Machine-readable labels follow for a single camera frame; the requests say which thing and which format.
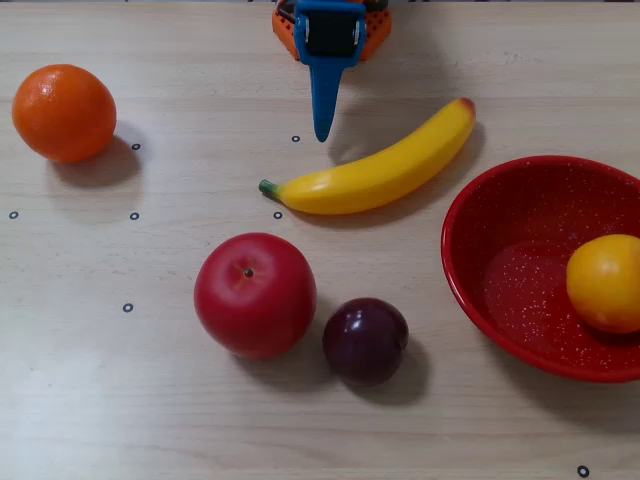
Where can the dark purple plum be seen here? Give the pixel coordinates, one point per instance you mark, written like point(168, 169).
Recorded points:
point(365, 342)

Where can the red apple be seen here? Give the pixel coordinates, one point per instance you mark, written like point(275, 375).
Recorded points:
point(255, 300)

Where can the red speckled bowl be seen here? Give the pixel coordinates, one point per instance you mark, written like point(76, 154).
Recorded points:
point(510, 225)

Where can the yellow banana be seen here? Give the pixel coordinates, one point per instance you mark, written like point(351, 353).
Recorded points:
point(380, 175)

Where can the yellow orange peach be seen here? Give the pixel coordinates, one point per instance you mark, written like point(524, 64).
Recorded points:
point(605, 285)

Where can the orange robot base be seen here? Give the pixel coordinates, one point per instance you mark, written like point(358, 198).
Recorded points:
point(377, 35)

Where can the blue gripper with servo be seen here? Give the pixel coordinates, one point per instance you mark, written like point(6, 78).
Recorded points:
point(328, 31)

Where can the orange fruit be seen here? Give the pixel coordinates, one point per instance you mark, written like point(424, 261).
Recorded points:
point(65, 112)

